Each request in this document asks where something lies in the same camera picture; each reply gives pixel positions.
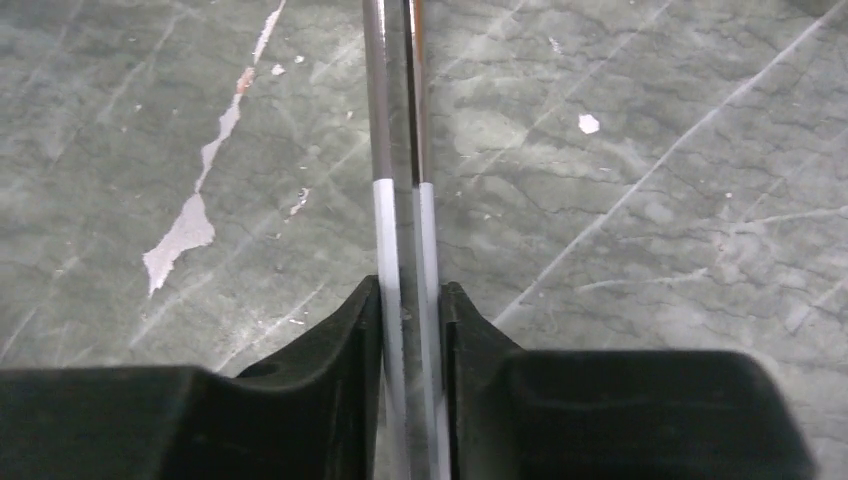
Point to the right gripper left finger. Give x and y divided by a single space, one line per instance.
308 411

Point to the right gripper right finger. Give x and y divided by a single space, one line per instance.
517 413

